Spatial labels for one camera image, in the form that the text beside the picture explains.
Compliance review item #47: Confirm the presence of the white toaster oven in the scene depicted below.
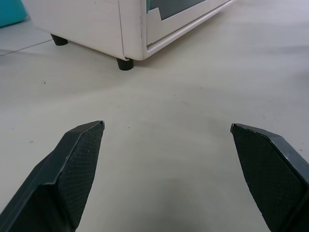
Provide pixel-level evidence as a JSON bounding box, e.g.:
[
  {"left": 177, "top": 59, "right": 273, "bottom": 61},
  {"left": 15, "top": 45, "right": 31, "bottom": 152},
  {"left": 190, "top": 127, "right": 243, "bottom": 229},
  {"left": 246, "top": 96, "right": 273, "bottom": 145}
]
[{"left": 21, "top": 0, "right": 239, "bottom": 61}]

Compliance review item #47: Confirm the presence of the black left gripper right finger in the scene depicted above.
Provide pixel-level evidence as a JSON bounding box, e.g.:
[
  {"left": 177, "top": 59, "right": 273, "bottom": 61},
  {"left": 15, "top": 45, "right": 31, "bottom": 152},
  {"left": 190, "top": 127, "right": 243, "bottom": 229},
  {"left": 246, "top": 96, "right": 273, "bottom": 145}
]
[{"left": 230, "top": 123, "right": 309, "bottom": 232}]

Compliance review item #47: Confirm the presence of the white appliance door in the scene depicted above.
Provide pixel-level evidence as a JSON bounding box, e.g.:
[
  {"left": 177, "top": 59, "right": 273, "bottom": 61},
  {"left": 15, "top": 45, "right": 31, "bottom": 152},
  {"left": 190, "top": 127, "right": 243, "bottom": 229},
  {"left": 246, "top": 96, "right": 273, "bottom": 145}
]
[{"left": 145, "top": 0, "right": 232, "bottom": 47}]

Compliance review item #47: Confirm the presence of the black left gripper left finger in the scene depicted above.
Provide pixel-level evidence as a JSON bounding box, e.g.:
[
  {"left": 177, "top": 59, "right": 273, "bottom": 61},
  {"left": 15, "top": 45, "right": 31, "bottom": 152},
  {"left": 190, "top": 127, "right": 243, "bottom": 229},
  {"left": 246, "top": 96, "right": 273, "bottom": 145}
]
[{"left": 0, "top": 120, "right": 105, "bottom": 232}]

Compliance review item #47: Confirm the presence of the teal object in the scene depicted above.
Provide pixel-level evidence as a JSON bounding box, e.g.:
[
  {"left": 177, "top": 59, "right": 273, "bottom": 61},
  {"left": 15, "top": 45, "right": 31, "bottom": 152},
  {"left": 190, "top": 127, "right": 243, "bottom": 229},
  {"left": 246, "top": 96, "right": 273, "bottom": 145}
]
[{"left": 0, "top": 0, "right": 32, "bottom": 29}]

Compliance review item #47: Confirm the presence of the black rubber appliance foot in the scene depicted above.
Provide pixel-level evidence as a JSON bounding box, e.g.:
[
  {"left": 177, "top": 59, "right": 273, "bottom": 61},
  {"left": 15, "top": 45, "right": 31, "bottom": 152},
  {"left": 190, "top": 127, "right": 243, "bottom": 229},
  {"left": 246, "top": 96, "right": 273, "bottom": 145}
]
[
  {"left": 116, "top": 58, "right": 134, "bottom": 71},
  {"left": 50, "top": 33, "right": 70, "bottom": 47}
]

